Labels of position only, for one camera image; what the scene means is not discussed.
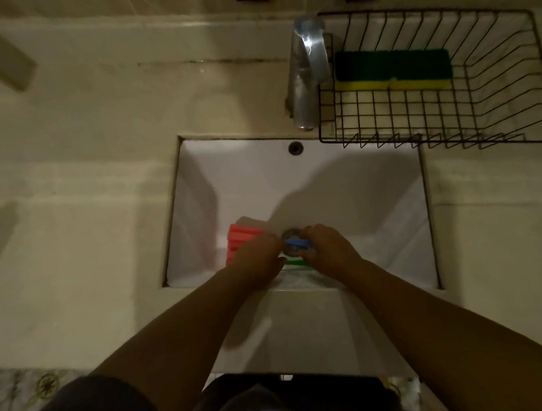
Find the white sink basin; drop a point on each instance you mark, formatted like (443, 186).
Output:
(297, 187)

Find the person's left forearm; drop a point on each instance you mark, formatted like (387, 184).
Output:
(183, 343)

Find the blue plastic stick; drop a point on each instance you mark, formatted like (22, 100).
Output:
(298, 244)

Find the person's right hand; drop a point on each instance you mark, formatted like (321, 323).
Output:
(332, 254)

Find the metal sink drain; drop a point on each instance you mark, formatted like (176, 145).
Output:
(291, 234)

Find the person's left fingers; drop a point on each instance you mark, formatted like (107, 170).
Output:
(277, 258)

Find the person's right forearm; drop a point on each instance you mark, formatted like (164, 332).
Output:
(452, 343)

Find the person's black printed shirt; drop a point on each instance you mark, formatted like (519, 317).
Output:
(294, 403)

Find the stack of red plastic sticks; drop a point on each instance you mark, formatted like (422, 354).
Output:
(238, 237)

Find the person's right fingers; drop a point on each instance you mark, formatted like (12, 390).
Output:
(312, 258)

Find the green plastic stick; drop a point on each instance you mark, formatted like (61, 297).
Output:
(297, 263)

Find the person's left hand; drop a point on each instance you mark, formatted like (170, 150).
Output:
(255, 259)

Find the chrome faucet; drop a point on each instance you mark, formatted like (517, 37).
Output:
(305, 71)

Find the green and yellow sponge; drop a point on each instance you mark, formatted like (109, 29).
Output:
(391, 69)

